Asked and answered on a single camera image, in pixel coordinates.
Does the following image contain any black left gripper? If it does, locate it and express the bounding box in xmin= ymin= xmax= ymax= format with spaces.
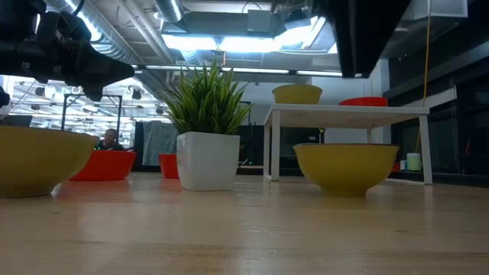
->
xmin=0 ymin=0 xmax=135 ymax=102

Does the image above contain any red plastic mini bowl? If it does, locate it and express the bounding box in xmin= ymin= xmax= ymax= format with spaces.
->
xmin=158 ymin=153 xmax=180 ymax=180
xmin=70 ymin=150 xmax=138 ymax=182
xmin=338 ymin=96 xmax=389 ymax=108

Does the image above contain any yellow bowl with patterned inside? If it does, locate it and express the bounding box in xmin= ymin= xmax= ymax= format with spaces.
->
xmin=271 ymin=84 xmax=323 ymax=105
xmin=293 ymin=143 xmax=400 ymax=198
xmin=0 ymin=125 xmax=100 ymax=199

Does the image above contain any person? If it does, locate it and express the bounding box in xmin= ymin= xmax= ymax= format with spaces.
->
xmin=94 ymin=128 xmax=125 ymax=152

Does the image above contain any grey curtain panel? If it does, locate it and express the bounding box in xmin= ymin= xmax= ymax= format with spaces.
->
xmin=141 ymin=121 xmax=180 ymax=166

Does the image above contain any dark monitor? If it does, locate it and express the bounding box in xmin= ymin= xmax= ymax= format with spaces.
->
xmin=0 ymin=114 xmax=34 ymax=128

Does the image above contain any artificial plant in white pot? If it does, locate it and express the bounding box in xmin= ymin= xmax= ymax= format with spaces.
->
xmin=160 ymin=60 xmax=255 ymax=192

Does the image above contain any ceiling light strip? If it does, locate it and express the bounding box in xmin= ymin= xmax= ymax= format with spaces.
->
xmin=131 ymin=64 xmax=343 ymax=77

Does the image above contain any grey ceiling box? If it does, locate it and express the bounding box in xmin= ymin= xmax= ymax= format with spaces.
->
xmin=246 ymin=9 xmax=273 ymax=34

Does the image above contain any black monitor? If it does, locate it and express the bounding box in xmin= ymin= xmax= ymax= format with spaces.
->
xmin=280 ymin=128 xmax=321 ymax=145

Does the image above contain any white perforated metal shelf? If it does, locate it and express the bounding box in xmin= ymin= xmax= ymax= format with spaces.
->
xmin=262 ymin=103 xmax=434 ymax=186

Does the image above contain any green and white container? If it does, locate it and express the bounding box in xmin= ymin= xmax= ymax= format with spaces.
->
xmin=406 ymin=152 xmax=423 ymax=172

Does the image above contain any white ceiling box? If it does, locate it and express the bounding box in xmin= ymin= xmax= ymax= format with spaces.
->
xmin=404 ymin=0 xmax=469 ymax=20

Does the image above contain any black metal stand frame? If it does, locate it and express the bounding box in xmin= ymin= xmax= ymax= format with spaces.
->
xmin=60 ymin=93 xmax=123 ymax=133

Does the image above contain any large silver air duct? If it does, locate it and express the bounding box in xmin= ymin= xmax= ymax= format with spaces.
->
xmin=44 ymin=0 xmax=169 ymax=96

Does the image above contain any small silver air duct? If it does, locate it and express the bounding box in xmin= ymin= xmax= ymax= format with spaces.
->
xmin=154 ymin=0 xmax=184 ymax=24

